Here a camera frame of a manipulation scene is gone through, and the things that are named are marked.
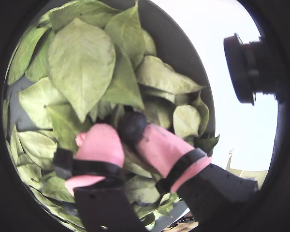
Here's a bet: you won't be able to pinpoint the pink-tipped black gripper finger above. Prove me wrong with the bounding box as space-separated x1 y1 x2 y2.
135 123 259 227
53 123 148 232

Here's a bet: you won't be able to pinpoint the blueberry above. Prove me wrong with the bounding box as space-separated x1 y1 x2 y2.
117 111 148 143

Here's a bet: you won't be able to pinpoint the dark grey round bowl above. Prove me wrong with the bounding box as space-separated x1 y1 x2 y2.
2 0 217 232

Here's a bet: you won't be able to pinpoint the black camera lens module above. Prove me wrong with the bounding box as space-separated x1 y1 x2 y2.
223 32 281 107

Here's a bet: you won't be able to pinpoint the pile of green leaves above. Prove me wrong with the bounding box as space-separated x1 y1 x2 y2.
2 0 220 230

